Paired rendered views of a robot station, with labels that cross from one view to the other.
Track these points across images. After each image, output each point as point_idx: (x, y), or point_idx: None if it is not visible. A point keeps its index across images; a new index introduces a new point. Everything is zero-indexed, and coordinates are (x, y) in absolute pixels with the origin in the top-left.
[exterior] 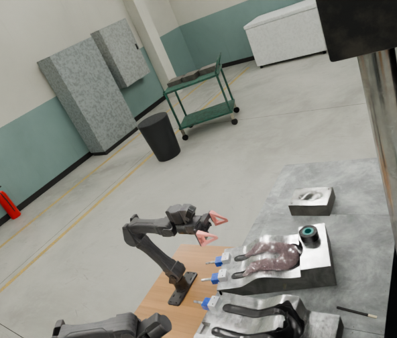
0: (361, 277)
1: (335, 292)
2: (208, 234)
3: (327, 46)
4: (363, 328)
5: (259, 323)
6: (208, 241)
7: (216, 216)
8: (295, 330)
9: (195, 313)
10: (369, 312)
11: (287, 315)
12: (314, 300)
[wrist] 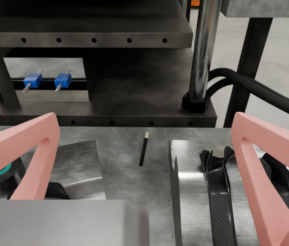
0: None
1: (114, 171)
2: (285, 129)
3: None
4: (164, 141)
5: (251, 222)
6: (284, 204)
7: (9, 158)
8: (219, 176)
9: None
10: (141, 138)
11: (229, 151)
12: (131, 195)
